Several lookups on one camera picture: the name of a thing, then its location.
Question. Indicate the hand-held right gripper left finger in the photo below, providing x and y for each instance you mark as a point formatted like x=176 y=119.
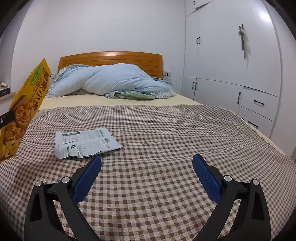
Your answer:
x=86 y=178

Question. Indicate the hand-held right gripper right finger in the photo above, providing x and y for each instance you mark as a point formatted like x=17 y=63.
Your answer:
x=207 y=180

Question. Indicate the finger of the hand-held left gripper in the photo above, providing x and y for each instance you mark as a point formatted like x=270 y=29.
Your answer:
x=7 y=119

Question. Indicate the yellow snack packet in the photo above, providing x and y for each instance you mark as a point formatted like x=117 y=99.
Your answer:
x=30 y=97

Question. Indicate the wooden window sill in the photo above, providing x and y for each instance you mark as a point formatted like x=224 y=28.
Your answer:
x=7 y=96

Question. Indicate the black box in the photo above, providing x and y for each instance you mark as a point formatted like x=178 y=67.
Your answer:
x=4 y=91

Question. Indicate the brown checkered blanket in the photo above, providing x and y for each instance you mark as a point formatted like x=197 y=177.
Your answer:
x=161 y=139

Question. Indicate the cream bed sheet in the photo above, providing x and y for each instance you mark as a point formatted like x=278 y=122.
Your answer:
x=92 y=100

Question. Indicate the light blue duvet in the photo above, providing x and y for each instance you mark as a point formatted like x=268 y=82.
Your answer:
x=104 y=81

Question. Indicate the white wardrobe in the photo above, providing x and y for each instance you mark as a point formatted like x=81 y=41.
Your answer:
x=219 y=58

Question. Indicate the green white hanging cloth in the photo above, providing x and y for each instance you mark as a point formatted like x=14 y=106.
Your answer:
x=245 y=44

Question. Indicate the wall socket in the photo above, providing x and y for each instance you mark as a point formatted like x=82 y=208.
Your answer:
x=167 y=73

